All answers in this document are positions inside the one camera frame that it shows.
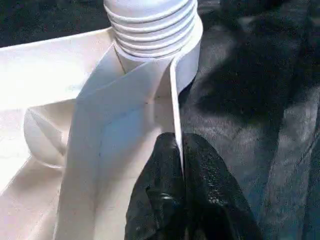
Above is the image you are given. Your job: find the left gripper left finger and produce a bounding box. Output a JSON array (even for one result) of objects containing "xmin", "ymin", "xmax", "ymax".
[{"xmin": 124, "ymin": 132, "xmax": 187, "ymax": 240}]

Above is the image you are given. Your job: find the white plastic table leg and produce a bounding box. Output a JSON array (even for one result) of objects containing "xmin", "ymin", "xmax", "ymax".
[{"xmin": 103, "ymin": 0, "xmax": 204, "ymax": 61}]

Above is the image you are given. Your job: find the white plastic table top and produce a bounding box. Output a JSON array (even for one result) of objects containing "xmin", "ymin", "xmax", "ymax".
[{"xmin": 0, "ymin": 14, "xmax": 203, "ymax": 240}]

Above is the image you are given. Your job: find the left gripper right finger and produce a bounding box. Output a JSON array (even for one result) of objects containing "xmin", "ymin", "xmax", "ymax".
[{"xmin": 183, "ymin": 133, "xmax": 263, "ymax": 240}]

